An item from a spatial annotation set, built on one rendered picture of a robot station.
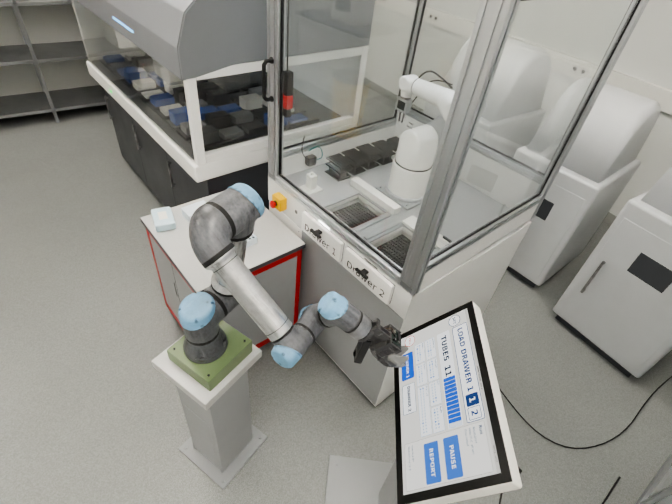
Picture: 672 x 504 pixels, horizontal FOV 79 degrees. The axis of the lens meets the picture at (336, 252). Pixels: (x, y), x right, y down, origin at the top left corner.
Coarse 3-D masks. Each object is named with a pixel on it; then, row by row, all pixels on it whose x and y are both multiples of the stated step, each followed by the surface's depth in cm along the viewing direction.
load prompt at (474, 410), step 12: (456, 336) 122; (468, 336) 118; (456, 348) 119; (468, 348) 116; (468, 360) 113; (468, 372) 111; (468, 384) 109; (468, 396) 107; (480, 396) 104; (468, 408) 105; (480, 408) 102; (468, 420) 103
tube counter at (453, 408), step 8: (448, 368) 117; (448, 376) 115; (448, 384) 113; (456, 384) 112; (448, 392) 112; (456, 392) 110; (448, 400) 110; (456, 400) 108; (448, 408) 109; (456, 408) 107; (448, 416) 107; (456, 416) 106; (448, 424) 106; (456, 424) 104
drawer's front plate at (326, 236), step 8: (304, 216) 196; (304, 224) 199; (312, 224) 193; (320, 224) 190; (328, 232) 186; (328, 240) 188; (336, 240) 183; (328, 248) 190; (336, 248) 185; (336, 256) 188
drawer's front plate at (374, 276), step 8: (344, 256) 183; (352, 256) 178; (344, 264) 185; (352, 264) 180; (360, 264) 175; (368, 264) 173; (352, 272) 182; (376, 272) 170; (360, 280) 180; (368, 280) 175; (376, 280) 171; (384, 280) 167; (368, 288) 178; (376, 288) 173; (384, 288) 169; (392, 288) 165; (384, 296) 171
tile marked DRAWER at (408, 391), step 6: (408, 384) 124; (414, 384) 122; (402, 390) 124; (408, 390) 122; (414, 390) 121; (402, 396) 123; (408, 396) 121; (414, 396) 119; (408, 402) 120; (414, 402) 118; (408, 408) 118; (414, 408) 117
